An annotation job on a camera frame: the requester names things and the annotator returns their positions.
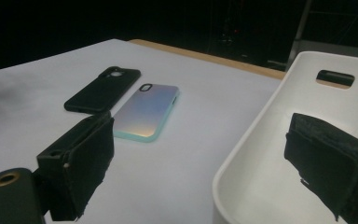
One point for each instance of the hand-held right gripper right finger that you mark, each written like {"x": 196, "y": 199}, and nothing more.
{"x": 332, "y": 168}

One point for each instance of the iridescent teal-edged phone case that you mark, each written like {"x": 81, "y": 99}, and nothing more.
{"x": 149, "y": 112}

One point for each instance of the black phone case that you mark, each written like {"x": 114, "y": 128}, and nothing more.
{"x": 105, "y": 90}

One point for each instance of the wooden table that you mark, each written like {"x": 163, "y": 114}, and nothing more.
{"x": 217, "y": 60}

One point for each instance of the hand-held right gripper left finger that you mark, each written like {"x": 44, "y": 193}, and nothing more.
{"x": 74, "y": 168}

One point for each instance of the white plastic bin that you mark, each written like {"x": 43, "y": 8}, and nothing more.
{"x": 261, "y": 174}

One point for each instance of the grey metal stand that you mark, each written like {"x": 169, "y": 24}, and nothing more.
{"x": 300, "y": 31}

